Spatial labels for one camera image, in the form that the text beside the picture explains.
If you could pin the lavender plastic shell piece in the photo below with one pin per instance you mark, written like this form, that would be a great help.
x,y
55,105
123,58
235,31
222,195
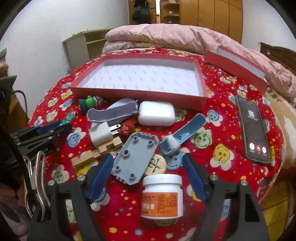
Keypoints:
x,y
116,113

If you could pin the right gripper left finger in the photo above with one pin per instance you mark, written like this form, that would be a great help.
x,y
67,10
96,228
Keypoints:
x,y
82,192

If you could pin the pink quilt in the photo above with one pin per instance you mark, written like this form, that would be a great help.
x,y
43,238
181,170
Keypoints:
x,y
199,40

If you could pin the red box lid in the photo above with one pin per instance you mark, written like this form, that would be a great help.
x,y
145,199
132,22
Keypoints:
x,y
238,66

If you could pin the dark wooden headboard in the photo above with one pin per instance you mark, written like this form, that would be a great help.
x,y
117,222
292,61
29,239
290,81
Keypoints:
x,y
284,56

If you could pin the wooden chess piece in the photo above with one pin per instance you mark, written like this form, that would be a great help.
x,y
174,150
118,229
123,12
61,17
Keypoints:
x,y
157,165

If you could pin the grey plastic plate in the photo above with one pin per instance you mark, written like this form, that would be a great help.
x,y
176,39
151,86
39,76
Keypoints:
x,y
134,157

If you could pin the metal spring clip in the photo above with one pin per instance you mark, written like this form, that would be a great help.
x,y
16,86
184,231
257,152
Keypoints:
x,y
35,191

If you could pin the green lighter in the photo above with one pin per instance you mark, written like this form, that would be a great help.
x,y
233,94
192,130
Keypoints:
x,y
69,117

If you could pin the small red toy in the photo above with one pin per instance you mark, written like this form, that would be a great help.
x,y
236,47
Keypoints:
x,y
127,128

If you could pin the black smartphone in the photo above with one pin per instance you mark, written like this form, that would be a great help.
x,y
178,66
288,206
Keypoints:
x,y
253,133

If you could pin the white orange cream jar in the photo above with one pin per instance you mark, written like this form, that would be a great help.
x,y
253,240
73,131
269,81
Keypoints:
x,y
162,197

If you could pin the wooden puzzle block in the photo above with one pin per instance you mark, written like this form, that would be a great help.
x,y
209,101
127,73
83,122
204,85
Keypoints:
x,y
92,155

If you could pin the beige shelf unit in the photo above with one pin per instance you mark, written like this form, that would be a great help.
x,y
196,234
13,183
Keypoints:
x,y
84,46

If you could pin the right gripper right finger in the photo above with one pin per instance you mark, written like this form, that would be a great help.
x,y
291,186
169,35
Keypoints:
x,y
246,220

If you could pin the red smiley flower blanket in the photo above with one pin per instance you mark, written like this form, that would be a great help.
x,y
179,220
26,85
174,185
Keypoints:
x,y
218,146

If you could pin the white earbuds case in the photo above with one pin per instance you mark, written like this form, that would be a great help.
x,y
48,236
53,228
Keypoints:
x,y
153,113

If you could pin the white power plug adapter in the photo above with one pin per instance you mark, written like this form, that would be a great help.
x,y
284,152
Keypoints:
x,y
103,133

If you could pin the dark hanging jacket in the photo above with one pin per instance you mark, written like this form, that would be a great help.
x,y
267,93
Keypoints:
x,y
141,14

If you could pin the red shallow box tray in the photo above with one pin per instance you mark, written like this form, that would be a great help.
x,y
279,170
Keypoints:
x,y
144,77

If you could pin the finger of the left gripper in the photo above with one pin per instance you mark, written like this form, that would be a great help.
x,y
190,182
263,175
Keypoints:
x,y
56,132
34,131

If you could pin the wooden wardrobe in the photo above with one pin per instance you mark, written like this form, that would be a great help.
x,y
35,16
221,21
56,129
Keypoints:
x,y
223,16

